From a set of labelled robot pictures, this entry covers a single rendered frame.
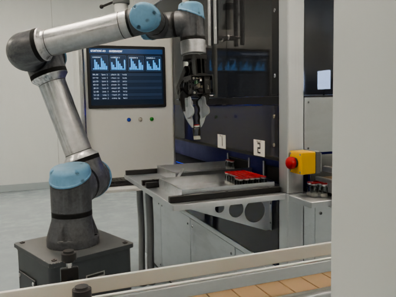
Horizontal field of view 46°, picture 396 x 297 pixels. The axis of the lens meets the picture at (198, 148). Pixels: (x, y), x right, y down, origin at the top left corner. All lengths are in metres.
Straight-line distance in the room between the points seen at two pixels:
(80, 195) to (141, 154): 1.11
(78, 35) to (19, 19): 5.65
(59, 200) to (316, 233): 0.87
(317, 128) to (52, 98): 0.87
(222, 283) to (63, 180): 0.81
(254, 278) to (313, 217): 1.04
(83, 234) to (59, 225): 0.07
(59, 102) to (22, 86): 5.40
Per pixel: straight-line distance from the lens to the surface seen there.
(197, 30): 1.39
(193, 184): 1.78
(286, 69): 1.58
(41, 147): 6.93
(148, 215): 2.61
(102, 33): 1.33
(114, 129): 2.40
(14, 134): 6.91
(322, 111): 1.65
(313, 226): 1.69
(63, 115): 1.50
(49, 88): 1.52
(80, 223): 1.38
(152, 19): 1.27
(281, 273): 0.67
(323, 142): 1.66
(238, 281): 0.64
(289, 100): 1.57
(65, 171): 1.36
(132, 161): 2.43
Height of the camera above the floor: 1.20
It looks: 6 degrees down
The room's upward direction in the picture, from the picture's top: 1 degrees counter-clockwise
